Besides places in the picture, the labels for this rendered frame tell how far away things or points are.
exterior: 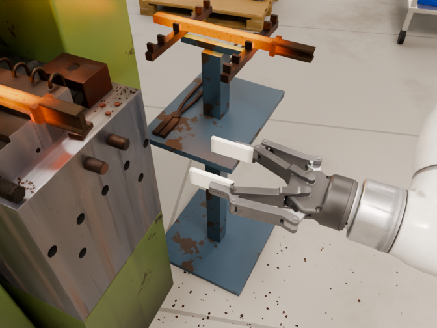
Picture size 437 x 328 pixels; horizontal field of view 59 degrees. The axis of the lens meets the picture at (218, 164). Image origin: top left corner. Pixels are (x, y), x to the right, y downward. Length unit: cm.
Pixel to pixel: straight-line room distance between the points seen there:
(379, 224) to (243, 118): 73
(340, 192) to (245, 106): 74
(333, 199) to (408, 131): 192
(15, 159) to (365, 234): 58
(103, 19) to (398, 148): 169
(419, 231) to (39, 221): 61
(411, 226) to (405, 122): 198
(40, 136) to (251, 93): 72
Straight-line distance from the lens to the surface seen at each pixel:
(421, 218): 54
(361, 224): 53
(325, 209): 54
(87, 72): 88
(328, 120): 235
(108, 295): 113
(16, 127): 76
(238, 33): 103
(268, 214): 53
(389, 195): 54
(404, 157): 225
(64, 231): 84
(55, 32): 100
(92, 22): 107
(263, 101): 126
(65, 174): 78
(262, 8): 327
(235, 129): 114
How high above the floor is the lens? 142
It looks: 45 degrees down
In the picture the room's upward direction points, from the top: straight up
